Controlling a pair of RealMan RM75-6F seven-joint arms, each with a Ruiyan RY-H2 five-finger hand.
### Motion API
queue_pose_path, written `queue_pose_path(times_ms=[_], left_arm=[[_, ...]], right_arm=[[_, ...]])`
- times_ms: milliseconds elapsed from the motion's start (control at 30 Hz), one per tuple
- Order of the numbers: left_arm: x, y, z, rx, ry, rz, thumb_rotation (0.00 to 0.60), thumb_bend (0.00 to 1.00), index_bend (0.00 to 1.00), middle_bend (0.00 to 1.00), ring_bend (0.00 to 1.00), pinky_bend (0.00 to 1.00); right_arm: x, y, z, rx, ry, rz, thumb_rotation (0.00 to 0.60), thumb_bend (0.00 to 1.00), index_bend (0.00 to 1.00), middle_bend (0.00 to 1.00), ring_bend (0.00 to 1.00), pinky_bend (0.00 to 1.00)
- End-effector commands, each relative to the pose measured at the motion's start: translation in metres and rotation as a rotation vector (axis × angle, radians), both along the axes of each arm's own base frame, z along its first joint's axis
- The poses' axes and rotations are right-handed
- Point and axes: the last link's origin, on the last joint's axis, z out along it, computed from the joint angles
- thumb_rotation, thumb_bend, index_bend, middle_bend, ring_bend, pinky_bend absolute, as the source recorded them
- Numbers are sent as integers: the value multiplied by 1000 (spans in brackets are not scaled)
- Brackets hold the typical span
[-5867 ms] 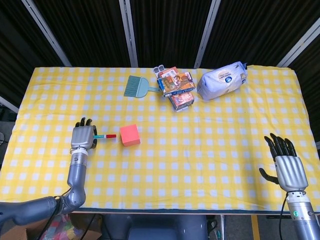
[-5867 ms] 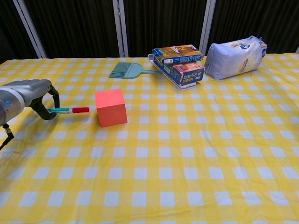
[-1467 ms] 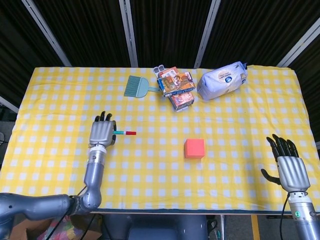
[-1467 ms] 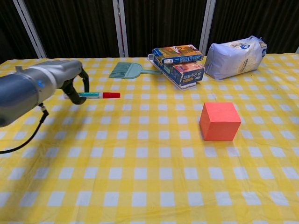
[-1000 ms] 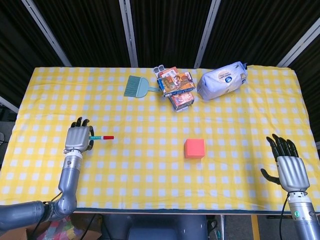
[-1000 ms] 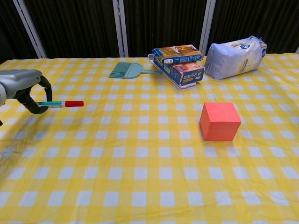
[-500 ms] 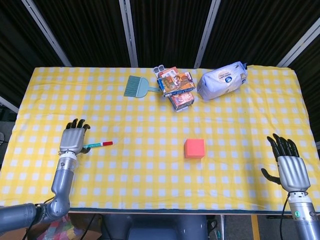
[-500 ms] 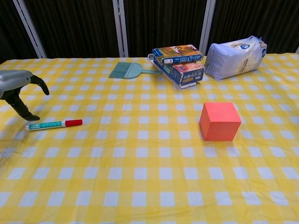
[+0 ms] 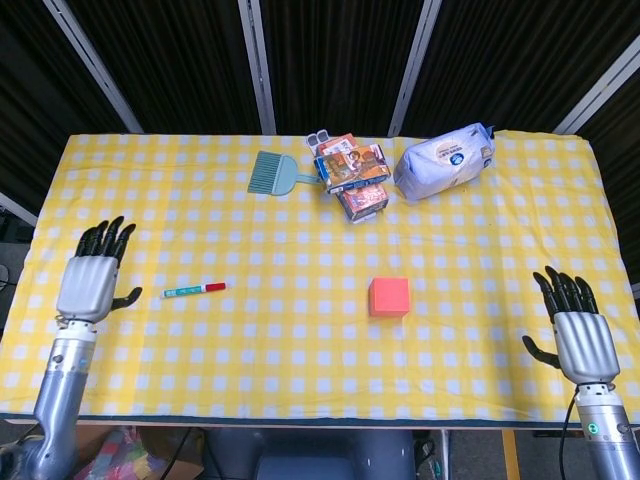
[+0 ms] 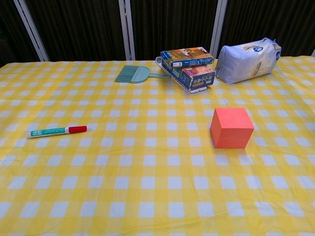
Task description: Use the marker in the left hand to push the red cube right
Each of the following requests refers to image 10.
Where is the pink cube block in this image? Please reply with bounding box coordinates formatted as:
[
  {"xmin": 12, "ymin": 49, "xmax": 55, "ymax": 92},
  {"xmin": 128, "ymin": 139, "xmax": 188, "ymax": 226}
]
[{"xmin": 210, "ymin": 107, "xmax": 255, "ymax": 149}]

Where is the red and white marker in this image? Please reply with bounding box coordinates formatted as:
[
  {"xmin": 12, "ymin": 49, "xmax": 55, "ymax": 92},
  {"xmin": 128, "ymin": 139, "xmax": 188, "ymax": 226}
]
[{"xmin": 27, "ymin": 125, "xmax": 88, "ymax": 139}]

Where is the stack of snack boxes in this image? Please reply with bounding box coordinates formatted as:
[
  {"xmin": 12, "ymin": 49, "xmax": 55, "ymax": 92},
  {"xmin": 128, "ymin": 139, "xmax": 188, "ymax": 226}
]
[{"xmin": 155, "ymin": 56, "xmax": 214, "ymax": 95}]

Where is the teal hand brush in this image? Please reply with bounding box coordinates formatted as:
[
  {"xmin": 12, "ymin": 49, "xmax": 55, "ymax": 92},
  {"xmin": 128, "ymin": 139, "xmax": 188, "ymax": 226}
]
[{"xmin": 114, "ymin": 65, "xmax": 171, "ymax": 85}]

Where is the yellow white checkered tablecloth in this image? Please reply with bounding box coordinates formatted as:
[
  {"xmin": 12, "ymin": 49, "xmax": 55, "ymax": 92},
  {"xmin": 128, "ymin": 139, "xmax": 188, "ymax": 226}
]
[{"xmin": 0, "ymin": 56, "xmax": 315, "ymax": 236}]

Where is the red orange carton box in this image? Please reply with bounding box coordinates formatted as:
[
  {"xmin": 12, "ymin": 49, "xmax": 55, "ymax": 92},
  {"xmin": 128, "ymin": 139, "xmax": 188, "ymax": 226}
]
[{"xmin": 171, "ymin": 64, "xmax": 217, "ymax": 90}]

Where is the blue orange carton box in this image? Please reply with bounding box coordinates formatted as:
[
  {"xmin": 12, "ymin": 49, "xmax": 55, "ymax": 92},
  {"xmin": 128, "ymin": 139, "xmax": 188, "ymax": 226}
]
[{"xmin": 160, "ymin": 47, "xmax": 214, "ymax": 69}]

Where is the white plastic bag package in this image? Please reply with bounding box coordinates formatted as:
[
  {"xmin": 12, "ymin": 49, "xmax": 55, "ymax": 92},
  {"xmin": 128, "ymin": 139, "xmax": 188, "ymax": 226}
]
[{"xmin": 215, "ymin": 37, "xmax": 283, "ymax": 85}]

